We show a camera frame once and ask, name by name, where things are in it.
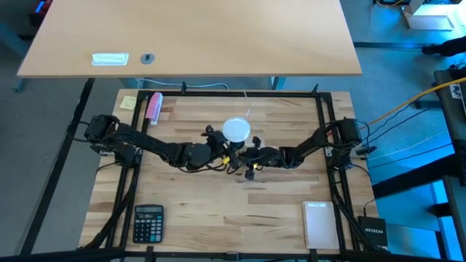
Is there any tan wooden desk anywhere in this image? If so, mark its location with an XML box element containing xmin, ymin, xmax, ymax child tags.
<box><xmin>17</xmin><ymin>0</ymin><xmax>363</xmax><ymax>79</ymax></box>

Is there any black rig base beam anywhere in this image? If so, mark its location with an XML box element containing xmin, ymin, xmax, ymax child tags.
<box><xmin>20</xmin><ymin>78</ymin><xmax>95</xmax><ymax>255</ymax></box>
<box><xmin>371</xmin><ymin>154</ymin><xmax>466</xmax><ymax>199</ymax></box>

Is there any black cable bundle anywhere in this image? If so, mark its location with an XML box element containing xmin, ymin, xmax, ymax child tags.
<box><xmin>327</xmin><ymin>167</ymin><xmax>368</xmax><ymax>252</ymax></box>
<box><xmin>78</xmin><ymin>170</ymin><xmax>141</xmax><ymax>252</ymax></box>

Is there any thin white lamp cord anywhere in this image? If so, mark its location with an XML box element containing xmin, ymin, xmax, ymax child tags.
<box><xmin>242</xmin><ymin>90</ymin><xmax>253</xmax><ymax>118</ymax></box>

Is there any long yellow cable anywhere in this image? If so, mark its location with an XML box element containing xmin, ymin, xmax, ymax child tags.
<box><xmin>358</xmin><ymin>76</ymin><xmax>466</xmax><ymax>132</ymax></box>

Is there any dark floor cable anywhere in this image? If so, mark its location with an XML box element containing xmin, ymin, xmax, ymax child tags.
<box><xmin>362</xmin><ymin>107</ymin><xmax>433</xmax><ymax>145</ymax></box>

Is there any black desk calculator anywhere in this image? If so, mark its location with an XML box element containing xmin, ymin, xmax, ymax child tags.
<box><xmin>133</xmin><ymin>204</ymin><xmax>165</xmax><ymax>244</ymax></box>

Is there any yellow sticky note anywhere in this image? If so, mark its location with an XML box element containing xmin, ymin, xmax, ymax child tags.
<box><xmin>119</xmin><ymin>95</ymin><xmax>138</xmax><ymax>111</ymax></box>

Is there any black metal table frame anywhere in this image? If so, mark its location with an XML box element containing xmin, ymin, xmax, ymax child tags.
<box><xmin>78</xmin><ymin>89</ymin><xmax>390</xmax><ymax>262</ymax></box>

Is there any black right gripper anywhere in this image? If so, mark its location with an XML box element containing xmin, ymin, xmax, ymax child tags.
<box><xmin>240</xmin><ymin>136</ymin><xmax>283</xmax><ymax>180</ymax></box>

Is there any white box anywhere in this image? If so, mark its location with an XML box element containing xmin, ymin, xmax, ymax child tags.
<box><xmin>402</xmin><ymin>0</ymin><xmax>456</xmax><ymax>31</ymax></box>

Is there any black network switch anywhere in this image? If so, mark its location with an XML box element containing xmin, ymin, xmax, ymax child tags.
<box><xmin>357</xmin><ymin>215</ymin><xmax>389</xmax><ymax>248</ymax></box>

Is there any person's foot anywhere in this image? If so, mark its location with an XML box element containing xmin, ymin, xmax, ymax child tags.
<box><xmin>421</xmin><ymin>35</ymin><xmax>466</xmax><ymax>57</ymax></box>

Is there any pink and white stapler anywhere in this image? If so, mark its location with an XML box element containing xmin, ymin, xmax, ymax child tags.
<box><xmin>144</xmin><ymin>92</ymin><xmax>164</xmax><ymax>126</ymax></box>

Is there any white cable under desk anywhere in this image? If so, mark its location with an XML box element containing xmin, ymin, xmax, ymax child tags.
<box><xmin>138</xmin><ymin>78</ymin><xmax>230</xmax><ymax>91</ymax></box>

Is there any white spiral notebook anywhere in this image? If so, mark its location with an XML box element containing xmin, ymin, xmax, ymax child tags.
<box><xmin>301</xmin><ymin>201</ymin><xmax>340</xmax><ymax>251</ymax></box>

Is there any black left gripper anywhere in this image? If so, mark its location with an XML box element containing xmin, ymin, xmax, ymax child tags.
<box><xmin>205</xmin><ymin>124</ymin><xmax>240</xmax><ymax>172</ymax></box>

